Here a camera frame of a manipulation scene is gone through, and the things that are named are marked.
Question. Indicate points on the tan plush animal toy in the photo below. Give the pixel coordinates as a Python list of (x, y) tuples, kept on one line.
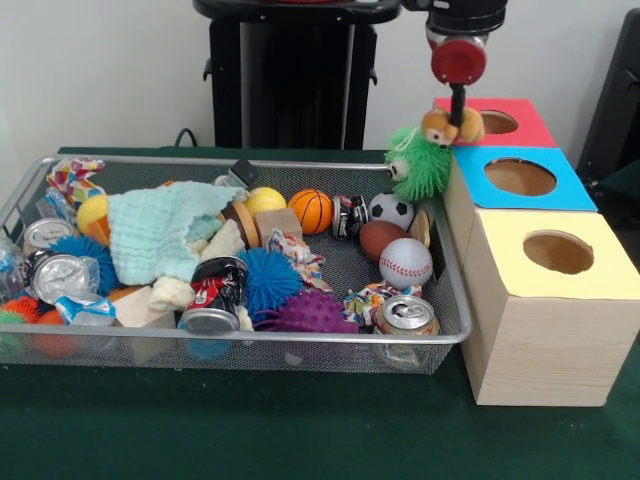
[(472, 127)]

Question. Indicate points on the purple spiky ball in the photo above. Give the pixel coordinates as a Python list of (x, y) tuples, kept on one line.
[(310, 312)]

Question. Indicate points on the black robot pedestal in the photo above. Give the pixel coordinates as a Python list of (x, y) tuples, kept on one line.
[(295, 75)]

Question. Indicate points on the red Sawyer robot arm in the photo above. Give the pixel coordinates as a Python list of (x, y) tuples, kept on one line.
[(465, 15)]

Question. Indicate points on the wooden box with three holes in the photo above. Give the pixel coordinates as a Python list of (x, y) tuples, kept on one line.
[(545, 340)]

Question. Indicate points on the yellow ball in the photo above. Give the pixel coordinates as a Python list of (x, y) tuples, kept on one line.
[(90, 210)]

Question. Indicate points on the green spiky ball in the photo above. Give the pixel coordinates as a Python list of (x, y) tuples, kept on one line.
[(420, 170)]

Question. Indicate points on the mint knit cloth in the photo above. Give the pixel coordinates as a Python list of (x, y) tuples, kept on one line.
[(150, 230)]

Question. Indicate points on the white baseball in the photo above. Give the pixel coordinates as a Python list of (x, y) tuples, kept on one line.
[(406, 263)]

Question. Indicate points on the cream knit cloth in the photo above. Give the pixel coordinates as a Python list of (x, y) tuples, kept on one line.
[(220, 242)]

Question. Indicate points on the small dark green tablecloth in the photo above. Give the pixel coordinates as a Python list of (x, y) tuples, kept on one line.
[(625, 182)]

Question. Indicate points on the black stand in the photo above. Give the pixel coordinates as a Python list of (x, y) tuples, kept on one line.
[(615, 100)]

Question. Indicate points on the silver drink can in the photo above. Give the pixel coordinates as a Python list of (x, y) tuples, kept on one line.
[(406, 315)]

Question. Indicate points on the large dark green tablecloth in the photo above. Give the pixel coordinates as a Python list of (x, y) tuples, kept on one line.
[(300, 430)]

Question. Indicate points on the blue spiky ball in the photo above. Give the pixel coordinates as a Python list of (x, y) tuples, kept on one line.
[(270, 280)]

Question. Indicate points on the silver mesh bin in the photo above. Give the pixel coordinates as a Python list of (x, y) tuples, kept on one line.
[(325, 360)]

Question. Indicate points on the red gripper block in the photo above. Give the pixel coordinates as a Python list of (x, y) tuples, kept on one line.
[(459, 62)]

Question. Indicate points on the small orange basketball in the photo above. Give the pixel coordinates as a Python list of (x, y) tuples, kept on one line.
[(311, 211)]

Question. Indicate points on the small soccer ball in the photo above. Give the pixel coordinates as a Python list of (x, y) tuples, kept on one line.
[(392, 210)]

